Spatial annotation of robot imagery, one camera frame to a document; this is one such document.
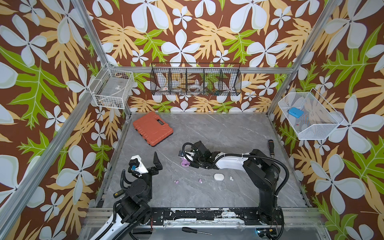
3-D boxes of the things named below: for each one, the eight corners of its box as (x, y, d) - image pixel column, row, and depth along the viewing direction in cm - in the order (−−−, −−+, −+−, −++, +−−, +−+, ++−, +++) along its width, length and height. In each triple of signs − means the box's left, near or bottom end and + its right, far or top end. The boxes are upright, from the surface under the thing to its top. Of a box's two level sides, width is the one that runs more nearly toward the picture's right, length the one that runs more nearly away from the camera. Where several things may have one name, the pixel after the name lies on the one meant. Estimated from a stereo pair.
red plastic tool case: (133, 127, 113) (130, 123, 109) (154, 114, 122) (152, 110, 118) (153, 148, 101) (151, 144, 97) (174, 132, 110) (174, 128, 106)
